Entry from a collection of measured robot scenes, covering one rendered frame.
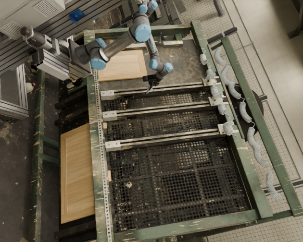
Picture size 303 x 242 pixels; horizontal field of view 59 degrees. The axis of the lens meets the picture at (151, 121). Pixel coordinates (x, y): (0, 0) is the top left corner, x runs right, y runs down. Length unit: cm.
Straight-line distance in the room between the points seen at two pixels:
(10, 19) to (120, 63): 119
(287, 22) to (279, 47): 72
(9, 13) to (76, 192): 155
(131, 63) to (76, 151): 106
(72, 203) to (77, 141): 61
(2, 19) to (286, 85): 665
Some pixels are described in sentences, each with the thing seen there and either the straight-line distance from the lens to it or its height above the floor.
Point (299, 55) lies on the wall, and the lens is 792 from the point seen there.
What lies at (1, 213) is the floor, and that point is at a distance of 263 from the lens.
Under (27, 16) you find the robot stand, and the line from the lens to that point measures 208.
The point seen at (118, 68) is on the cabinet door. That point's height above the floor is 106.
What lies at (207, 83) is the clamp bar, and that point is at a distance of 268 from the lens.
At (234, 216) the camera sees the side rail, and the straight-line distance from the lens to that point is 227.
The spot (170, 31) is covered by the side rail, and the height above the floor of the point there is 161.
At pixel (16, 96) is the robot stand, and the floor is 21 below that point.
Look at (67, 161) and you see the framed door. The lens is 280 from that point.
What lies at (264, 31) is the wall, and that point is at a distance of 827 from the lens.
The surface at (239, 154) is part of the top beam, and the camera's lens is 240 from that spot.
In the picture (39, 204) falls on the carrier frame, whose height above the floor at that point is 18.
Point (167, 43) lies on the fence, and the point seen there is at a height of 157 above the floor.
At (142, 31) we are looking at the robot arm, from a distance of 191.
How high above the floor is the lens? 205
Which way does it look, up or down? 19 degrees down
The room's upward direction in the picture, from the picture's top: 68 degrees clockwise
